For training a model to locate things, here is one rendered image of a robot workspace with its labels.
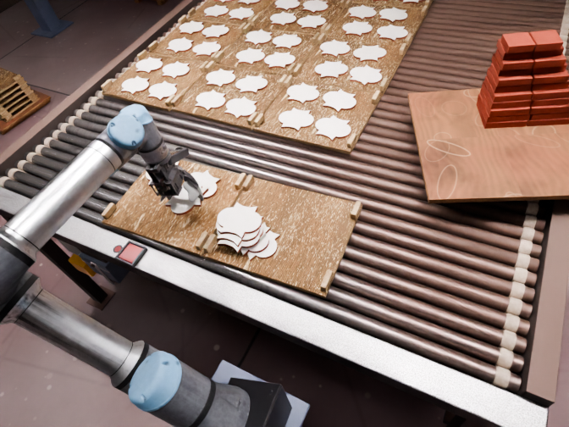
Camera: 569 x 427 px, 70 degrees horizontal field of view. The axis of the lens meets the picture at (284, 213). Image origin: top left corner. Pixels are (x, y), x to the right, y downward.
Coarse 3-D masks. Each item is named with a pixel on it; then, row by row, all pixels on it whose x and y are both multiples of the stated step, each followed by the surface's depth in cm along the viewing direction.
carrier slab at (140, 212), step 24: (192, 168) 153; (144, 192) 148; (240, 192) 144; (120, 216) 143; (144, 216) 141; (168, 216) 140; (192, 216) 138; (216, 216) 137; (168, 240) 133; (192, 240) 132
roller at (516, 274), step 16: (80, 144) 175; (368, 224) 130; (384, 240) 127; (400, 240) 124; (416, 240) 123; (432, 256) 122; (448, 256) 119; (464, 256) 118; (496, 272) 115; (512, 272) 113; (528, 272) 113
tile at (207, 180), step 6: (192, 174) 150; (198, 174) 149; (204, 174) 149; (198, 180) 147; (204, 180) 147; (210, 180) 146; (216, 180) 146; (204, 186) 145; (210, 186) 144; (216, 186) 144; (210, 192) 143; (216, 192) 144; (204, 198) 142
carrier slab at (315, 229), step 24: (264, 192) 141; (288, 192) 139; (312, 192) 138; (264, 216) 134; (288, 216) 133; (312, 216) 132; (336, 216) 131; (288, 240) 127; (312, 240) 126; (336, 240) 125; (240, 264) 124; (264, 264) 123; (288, 264) 122; (312, 264) 121; (336, 264) 120; (312, 288) 116
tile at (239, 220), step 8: (232, 208) 129; (240, 208) 129; (248, 208) 128; (256, 208) 128; (224, 216) 128; (232, 216) 127; (240, 216) 127; (248, 216) 126; (256, 216) 126; (224, 224) 126; (232, 224) 125; (240, 224) 125; (248, 224) 125; (256, 224) 124; (224, 232) 124; (232, 232) 123; (240, 232) 123; (248, 232) 123
